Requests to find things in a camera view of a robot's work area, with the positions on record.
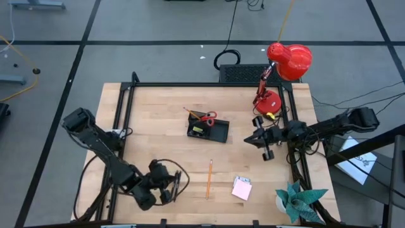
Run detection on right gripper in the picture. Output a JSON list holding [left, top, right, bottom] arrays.
[[244, 115, 284, 162]]

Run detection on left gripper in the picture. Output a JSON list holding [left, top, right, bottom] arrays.
[[131, 159, 178, 212]]

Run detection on black mesh desk organizer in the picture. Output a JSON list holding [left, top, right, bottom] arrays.
[[186, 110, 230, 144]]

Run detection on red scissors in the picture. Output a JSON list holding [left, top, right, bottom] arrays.
[[201, 110, 218, 127]]

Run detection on pink sticky note pad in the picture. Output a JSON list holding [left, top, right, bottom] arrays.
[[231, 179, 253, 201]]

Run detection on white plant pot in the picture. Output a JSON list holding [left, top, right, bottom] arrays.
[[275, 195, 287, 213]]

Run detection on black perforated computer case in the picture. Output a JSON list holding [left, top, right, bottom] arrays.
[[218, 63, 301, 84]]

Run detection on teal artificial plant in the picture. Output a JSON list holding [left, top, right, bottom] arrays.
[[274, 180, 329, 225]]

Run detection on red desk lamp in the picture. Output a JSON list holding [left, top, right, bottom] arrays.
[[252, 42, 313, 115]]

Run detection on white paper sheet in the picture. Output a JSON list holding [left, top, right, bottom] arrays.
[[335, 136, 378, 186]]

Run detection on black metal stand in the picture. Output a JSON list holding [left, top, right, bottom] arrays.
[[325, 123, 405, 228]]

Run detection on black wheeled base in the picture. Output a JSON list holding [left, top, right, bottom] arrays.
[[0, 103, 11, 124]]

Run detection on grey metal floor foot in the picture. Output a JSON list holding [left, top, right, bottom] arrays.
[[9, 0, 66, 10], [0, 74, 27, 86]]

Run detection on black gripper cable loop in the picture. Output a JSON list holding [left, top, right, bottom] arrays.
[[156, 158, 190, 206]]

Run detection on black aluminium table frame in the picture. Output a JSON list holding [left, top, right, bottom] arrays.
[[75, 71, 341, 228]]

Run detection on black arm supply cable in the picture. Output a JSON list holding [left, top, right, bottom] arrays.
[[72, 153, 102, 222]]

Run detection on coiled black floor cable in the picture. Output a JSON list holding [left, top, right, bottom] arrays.
[[213, 0, 241, 71]]

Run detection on yellow hanging cable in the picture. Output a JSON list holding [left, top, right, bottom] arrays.
[[277, 0, 295, 44]]

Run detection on yellow floor cable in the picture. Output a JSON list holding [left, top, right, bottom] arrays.
[[0, 35, 41, 103]]

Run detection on white floor cable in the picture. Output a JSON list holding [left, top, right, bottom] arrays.
[[0, 0, 16, 53]]

